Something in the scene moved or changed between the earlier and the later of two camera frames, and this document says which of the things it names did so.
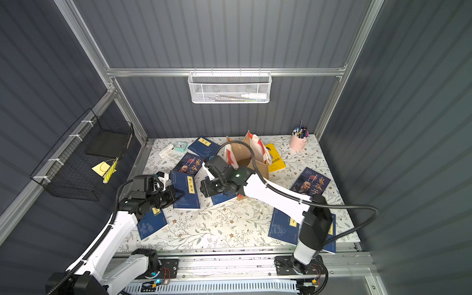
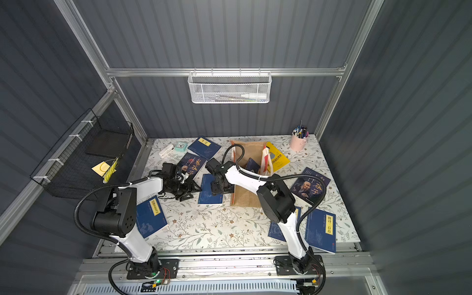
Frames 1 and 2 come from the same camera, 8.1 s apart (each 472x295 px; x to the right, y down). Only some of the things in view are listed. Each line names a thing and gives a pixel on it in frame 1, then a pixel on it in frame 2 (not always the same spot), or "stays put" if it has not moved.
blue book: x=153 y=220 stays put
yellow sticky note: x=101 y=168 stays put
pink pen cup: x=299 y=138 stays put
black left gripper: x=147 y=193 to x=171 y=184
